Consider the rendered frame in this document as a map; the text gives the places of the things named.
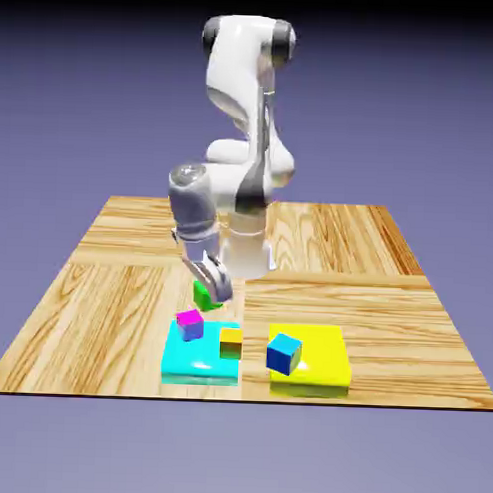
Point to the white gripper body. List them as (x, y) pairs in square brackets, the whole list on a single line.
[(210, 278)]

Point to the small green cube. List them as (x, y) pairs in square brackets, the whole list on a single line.
[(202, 297)]

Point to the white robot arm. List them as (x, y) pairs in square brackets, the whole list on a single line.
[(239, 110)]

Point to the small magenta cube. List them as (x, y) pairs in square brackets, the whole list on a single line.
[(190, 323)]

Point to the small orange cube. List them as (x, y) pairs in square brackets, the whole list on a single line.
[(231, 343)]

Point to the small blue cube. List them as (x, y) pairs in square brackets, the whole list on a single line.
[(283, 352)]

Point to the large cyan box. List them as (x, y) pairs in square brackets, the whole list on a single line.
[(198, 359)]

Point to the large yellow box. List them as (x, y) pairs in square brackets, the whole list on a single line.
[(322, 361)]

